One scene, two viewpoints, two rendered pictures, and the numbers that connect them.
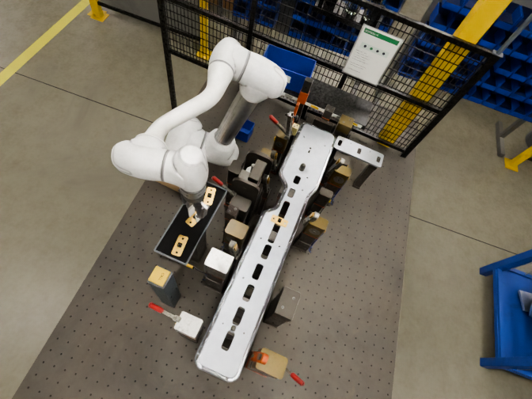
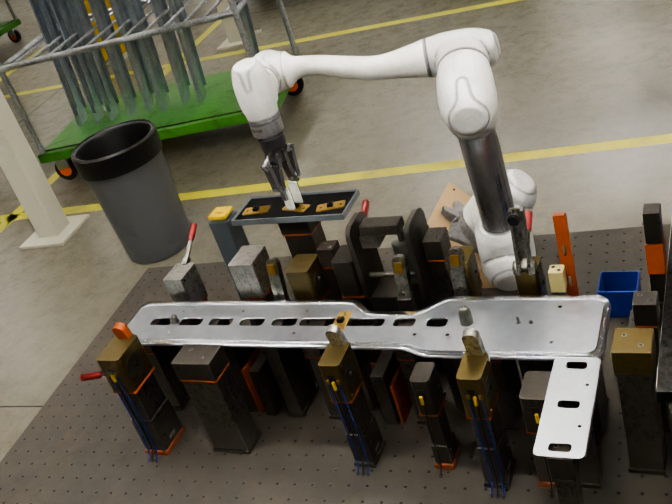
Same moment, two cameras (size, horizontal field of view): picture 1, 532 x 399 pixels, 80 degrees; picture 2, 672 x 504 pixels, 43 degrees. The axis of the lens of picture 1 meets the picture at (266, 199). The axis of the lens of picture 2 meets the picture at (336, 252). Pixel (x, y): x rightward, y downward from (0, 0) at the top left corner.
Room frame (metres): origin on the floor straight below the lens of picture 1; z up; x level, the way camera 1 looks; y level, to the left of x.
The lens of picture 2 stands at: (1.52, -1.74, 2.27)
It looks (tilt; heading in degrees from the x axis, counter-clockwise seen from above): 30 degrees down; 116
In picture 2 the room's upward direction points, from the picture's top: 19 degrees counter-clockwise
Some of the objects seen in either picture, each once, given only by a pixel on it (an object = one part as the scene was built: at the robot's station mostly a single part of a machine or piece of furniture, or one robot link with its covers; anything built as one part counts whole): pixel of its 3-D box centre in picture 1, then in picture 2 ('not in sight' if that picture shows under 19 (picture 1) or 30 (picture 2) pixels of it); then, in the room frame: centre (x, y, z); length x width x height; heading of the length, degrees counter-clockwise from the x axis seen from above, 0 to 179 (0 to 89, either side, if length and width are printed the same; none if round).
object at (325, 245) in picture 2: (229, 226); (346, 301); (0.61, 0.13, 0.90); 0.05 x 0.05 x 0.40; 85
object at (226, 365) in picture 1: (279, 225); (333, 325); (0.66, -0.10, 1.00); 1.38 x 0.22 x 0.02; 175
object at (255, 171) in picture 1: (248, 193); (404, 290); (0.80, 0.10, 0.95); 0.18 x 0.13 x 0.49; 175
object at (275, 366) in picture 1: (267, 364); (140, 400); (0.08, -0.24, 0.88); 0.14 x 0.09 x 0.36; 85
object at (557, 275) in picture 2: (288, 146); (566, 327); (1.24, -0.02, 0.88); 0.04 x 0.04 x 0.37; 85
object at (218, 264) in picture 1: (214, 271); (271, 308); (0.37, 0.11, 0.90); 0.13 x 0.08 x 0.41; 85
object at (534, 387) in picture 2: (336, 172); (546, 436); (1.20, -0.35, 0.84); 0.12 x 0.07 x 0.28; 85
